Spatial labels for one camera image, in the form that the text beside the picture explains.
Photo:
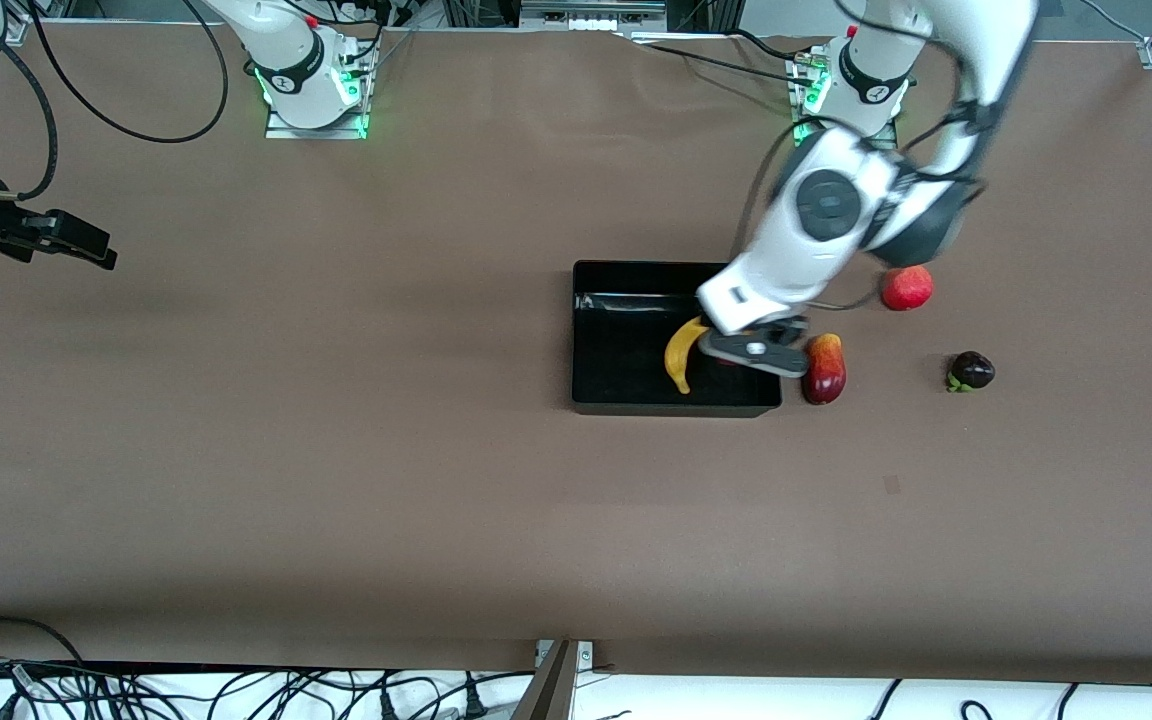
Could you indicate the brown table cover sheet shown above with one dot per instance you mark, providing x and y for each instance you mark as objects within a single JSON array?
[{"x": 436, "y": 520}]

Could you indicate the white power strip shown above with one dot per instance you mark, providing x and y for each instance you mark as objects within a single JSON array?
[{"x": 591, "y": 20}]

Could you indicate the red pomegranate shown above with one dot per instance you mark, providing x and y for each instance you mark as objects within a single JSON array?
[{"x": 908, "y": 290}]

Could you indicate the yellow banana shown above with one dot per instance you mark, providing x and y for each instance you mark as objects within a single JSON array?
[{"x": 676, "y": 360}]

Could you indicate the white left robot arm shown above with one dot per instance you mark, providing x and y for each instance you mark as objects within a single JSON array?
[{"x": 826, "y": 205}]

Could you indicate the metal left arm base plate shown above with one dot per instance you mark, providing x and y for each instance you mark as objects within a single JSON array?
[{"x": 806, "y": 135}]

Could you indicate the aluminium profile bar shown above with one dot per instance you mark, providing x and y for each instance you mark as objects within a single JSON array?
[{"x": 551, "y": 695}]

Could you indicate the small metal bracket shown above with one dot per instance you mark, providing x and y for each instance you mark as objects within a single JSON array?
[{"x": 586, "y": 655}]

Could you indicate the dark purple mangosteen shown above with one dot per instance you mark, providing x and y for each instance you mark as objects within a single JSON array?
[{"x": 974, "y": 370}]

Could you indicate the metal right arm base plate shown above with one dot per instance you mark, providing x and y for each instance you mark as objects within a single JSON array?
[{"x": 281, "y": 130}]

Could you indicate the black plastic tray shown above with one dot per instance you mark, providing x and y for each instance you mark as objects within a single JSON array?
[{"x": 626, "y": 350}]

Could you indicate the red mango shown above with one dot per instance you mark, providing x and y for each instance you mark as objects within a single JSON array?
[{"x": 824, "y": 375}]

